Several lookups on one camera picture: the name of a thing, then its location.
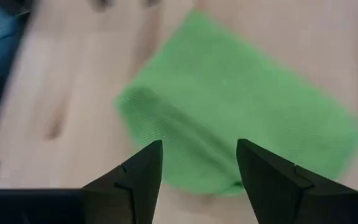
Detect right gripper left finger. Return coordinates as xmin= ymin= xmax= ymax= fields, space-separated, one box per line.
xmin=0 ymin=139 xmax=163 ymax=224

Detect green microfiber towel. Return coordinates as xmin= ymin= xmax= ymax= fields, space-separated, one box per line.
xmin=114 ymin=9 xmax=358 ymax=197

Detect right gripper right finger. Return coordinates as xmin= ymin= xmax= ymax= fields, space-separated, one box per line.
xmin=236 ymin=139 xmax=358 ymax=224

